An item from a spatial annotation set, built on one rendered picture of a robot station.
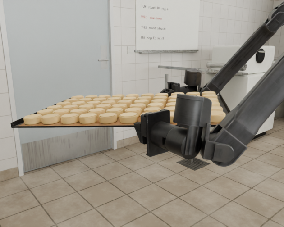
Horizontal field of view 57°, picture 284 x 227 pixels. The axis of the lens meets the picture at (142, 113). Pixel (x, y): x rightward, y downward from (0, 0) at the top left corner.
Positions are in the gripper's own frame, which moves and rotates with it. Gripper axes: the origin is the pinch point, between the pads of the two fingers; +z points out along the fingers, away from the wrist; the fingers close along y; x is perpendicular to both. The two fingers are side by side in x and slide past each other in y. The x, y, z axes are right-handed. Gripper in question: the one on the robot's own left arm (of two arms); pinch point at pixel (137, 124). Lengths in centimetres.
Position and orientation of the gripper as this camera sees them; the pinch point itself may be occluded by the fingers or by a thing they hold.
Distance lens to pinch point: 67.7
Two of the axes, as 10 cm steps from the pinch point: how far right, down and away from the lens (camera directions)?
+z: -5.6, -1.8, 8.1
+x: 8.3, -1.7, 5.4
